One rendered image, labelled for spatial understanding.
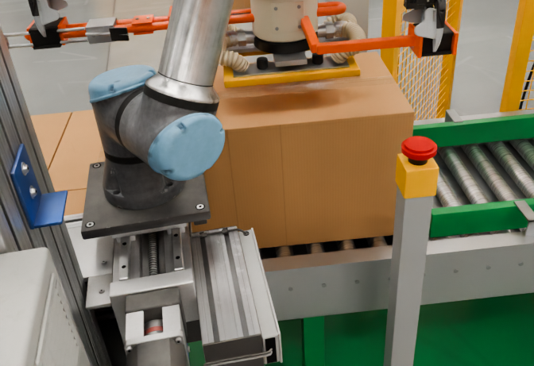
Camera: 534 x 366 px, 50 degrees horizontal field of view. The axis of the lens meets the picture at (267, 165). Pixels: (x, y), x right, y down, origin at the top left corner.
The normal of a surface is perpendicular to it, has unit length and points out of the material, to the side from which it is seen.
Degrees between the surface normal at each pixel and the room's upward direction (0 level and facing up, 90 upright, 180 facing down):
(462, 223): 90
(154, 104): 66
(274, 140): 90
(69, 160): 0
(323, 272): 90
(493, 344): 0
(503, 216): 90
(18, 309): 0
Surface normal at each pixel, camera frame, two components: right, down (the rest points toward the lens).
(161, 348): -0.06, -0.83
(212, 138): 0.62, 0.50
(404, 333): 0.09, 0.54
